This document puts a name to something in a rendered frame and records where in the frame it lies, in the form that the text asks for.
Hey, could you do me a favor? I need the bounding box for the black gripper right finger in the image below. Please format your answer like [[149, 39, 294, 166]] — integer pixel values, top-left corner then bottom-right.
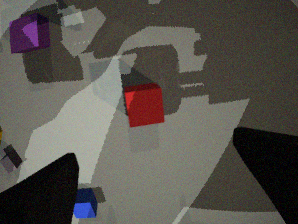
[[233, 127, 298, 224]]

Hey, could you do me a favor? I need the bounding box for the red block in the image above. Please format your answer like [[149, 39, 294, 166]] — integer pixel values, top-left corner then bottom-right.
[[125, 83, 164, 128]]

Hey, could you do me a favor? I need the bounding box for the blue block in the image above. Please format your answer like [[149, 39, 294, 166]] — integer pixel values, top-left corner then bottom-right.
[[73, 188, 98, 218]]

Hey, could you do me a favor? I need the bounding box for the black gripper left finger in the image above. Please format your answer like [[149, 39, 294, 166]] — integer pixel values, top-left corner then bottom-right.
[[0, 152, 80, 224]]

